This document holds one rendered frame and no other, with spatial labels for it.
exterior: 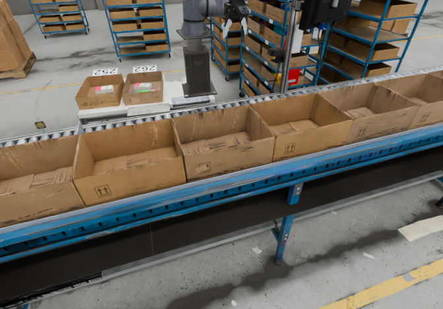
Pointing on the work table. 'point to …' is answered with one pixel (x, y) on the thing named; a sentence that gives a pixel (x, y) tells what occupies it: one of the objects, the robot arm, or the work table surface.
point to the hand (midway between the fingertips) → (235, 36)
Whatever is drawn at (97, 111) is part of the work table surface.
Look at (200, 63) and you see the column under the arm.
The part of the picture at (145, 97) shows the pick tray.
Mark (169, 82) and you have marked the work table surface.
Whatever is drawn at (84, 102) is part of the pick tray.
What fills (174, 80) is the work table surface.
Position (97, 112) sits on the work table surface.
